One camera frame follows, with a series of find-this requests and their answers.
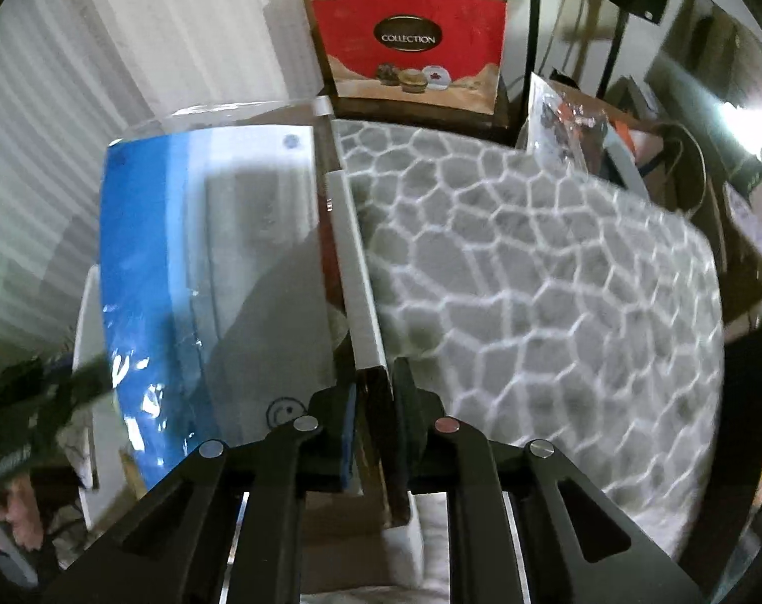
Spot white curtain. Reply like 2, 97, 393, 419
0, 0, 332, 391

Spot brown sofa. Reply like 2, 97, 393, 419
645, 0, 762, 202

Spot blue and white zip bag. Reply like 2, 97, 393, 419
101, 101, 333, 493

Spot clear plastic bag of parts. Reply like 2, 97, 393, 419
516, 72, 609, 175

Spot white cable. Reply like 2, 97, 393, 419
661, 122, 710, 216

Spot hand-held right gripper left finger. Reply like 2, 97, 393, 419
44, 384, 360, 604

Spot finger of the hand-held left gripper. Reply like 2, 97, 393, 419
41, 352, 116, 417

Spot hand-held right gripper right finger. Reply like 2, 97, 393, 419
390, 357, 712, 604

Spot person's left hand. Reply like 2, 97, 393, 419
0, 472, 50, 550

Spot white cardboard box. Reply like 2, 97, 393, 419
72, 96, 452, 604

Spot black glass side table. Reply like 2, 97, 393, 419
711, 182, 762, 586

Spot black speaker stand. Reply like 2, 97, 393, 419
522, 0, 544, 108
598, 13, 629, 100

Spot red Collection gift box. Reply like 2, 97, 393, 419
302, 0, 509, 118

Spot black lamp device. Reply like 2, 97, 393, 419
711, 93, 762, 161

